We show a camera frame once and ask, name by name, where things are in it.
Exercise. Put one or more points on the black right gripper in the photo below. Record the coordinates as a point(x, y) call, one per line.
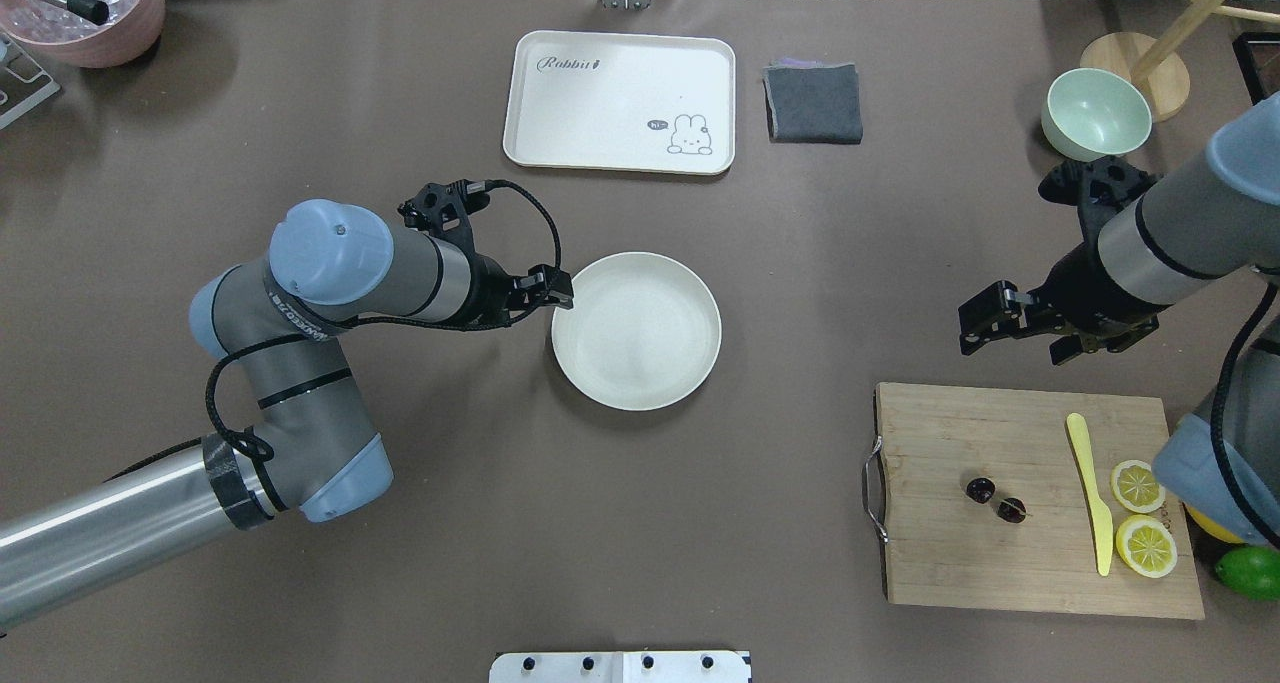
point(1080, 288)

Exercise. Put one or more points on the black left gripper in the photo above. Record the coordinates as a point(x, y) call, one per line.
point(490, 288)

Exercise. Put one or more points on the white round plate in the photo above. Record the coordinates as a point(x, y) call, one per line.
point(643, 333)

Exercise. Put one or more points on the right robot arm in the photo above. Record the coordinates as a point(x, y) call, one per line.
point(1149, 243)

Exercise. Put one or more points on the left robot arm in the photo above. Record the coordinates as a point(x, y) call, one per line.
point(289, 428)

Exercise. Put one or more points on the dark red cherry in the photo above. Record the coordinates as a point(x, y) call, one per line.
point(1012, 510)
point(980, 490)

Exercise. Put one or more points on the cream rabbit tray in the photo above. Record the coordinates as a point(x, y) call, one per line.
point(622, 102)

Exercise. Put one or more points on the yellow plastic knife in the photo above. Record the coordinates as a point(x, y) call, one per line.
point(1102, 520)

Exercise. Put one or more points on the wooden cutting board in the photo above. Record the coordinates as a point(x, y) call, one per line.
point(943, 549)

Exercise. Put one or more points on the lemon slice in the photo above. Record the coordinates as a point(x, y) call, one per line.
point(1134, 484)
point(1146, 546)

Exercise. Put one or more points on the mint green bowl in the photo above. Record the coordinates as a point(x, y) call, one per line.
point(1089, 113)

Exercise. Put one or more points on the wooden mug tree stand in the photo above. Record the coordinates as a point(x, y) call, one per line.
point(1153, 66)

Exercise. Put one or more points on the grey folded cloth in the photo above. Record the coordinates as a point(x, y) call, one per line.
point(812, 102)

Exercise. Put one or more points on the green lime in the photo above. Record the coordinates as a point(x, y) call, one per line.
point(1251, 571)

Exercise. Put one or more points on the pink bowl with ice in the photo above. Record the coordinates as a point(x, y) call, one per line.
point(87, 33)

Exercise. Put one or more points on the white cup rack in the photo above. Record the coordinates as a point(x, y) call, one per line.
point(25, 84)

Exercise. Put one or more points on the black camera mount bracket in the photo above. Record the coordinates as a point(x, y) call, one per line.
point(444, 211)

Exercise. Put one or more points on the white pillar mount base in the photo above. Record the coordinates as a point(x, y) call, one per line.
point(623, 666)

